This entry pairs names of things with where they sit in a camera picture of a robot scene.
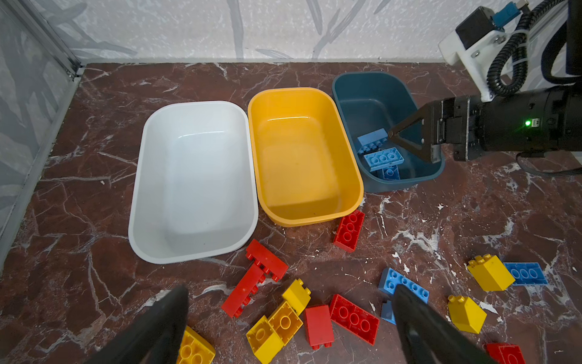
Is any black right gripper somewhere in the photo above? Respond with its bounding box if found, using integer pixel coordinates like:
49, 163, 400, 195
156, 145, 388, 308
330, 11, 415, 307
388, 83, 581, 164

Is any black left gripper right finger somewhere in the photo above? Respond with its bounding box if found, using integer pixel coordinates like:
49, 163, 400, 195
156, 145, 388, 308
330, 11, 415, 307
392, 285, 495, 363

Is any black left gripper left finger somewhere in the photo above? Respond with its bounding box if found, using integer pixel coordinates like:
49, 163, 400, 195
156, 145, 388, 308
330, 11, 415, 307
87, 285, 189, 363

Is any yellow long lego brick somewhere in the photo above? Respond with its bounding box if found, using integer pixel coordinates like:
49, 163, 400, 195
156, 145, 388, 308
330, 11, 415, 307
177, 326, 216, 364

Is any blue lego brick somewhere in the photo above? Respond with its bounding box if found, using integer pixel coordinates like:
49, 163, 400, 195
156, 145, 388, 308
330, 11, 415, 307
378, 267, 430, 326
379, 165, 400, 180
356, 128, 388, 155
504, 262, 548, 286
364, 147, 404, 172

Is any teal plastic container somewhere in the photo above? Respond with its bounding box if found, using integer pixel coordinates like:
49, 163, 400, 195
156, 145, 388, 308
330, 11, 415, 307
332, 72, 445, 193

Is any red lego brick front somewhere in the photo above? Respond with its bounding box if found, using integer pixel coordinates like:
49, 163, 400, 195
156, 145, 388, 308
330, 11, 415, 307
485, 343, 525, 364

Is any red long lego brick centre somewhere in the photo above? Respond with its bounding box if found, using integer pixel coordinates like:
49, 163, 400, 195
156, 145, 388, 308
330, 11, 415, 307
330, 294, 380, 346

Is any red lego brick long left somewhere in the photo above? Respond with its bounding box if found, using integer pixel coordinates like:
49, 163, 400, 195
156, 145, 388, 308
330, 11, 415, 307
221, 265, 265, 318

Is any small red lego brick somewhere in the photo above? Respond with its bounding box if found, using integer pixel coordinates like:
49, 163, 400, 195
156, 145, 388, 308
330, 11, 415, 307
305, 305, 335, 350

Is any yellow lego brick cluster lower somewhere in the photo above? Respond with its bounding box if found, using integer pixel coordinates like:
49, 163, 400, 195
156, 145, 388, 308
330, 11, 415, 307
246, 315, 283, 364

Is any yellow lego brick cluster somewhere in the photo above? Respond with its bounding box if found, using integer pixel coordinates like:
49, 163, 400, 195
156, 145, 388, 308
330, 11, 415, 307
246, 315, 283, 364
282, 278, 312, 315
268, 301, 303, 346

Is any yellow lego brick cluster middle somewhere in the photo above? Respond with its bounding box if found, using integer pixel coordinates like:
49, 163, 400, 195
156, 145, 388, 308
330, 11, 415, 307
268, 301, 303, 346

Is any red lego brick near yellow container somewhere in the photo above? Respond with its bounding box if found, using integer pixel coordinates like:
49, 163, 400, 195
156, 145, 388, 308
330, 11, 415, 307
333, 210, 365, 253

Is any yellow lego brick cluster upper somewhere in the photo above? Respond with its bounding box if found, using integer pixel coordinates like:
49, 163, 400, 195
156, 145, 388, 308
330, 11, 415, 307
282, 278, 312, 315

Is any red lego brick upper left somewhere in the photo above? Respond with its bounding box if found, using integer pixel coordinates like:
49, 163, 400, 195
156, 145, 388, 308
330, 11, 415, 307
246, 240, 289, 282

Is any yellow plastic container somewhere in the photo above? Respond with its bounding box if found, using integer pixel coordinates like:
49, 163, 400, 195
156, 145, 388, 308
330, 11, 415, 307
248, 87, 364, 228

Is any white plastic container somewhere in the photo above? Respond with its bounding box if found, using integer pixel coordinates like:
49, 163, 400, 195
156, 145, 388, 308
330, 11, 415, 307
128, 101, 259, 265

